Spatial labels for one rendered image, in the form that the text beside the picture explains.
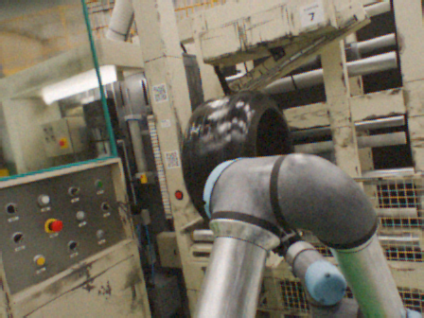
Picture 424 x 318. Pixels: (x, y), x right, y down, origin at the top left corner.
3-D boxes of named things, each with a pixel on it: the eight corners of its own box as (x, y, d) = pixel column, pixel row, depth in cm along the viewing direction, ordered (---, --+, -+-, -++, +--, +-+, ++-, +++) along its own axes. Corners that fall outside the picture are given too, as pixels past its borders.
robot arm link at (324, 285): (319, 316, 68) (309, 280, 66) (296, 286, 79) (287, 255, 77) (353, 301, 70) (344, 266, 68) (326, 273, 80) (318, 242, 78)
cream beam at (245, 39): (202, 63, 161) (197, 32, 160) (227, 67, 182) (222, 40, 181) (331, 25, 130) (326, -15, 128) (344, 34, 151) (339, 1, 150)
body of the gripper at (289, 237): (284, 213, 93) (303, 230, 82) (296, 237, 96) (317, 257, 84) (260, 227, 93) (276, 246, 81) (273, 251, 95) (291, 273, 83)
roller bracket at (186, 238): (183, 252, 136) (178, 228, 136) (229, 220, 170) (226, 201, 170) (189, 252, 135) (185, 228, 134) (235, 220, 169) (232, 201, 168)
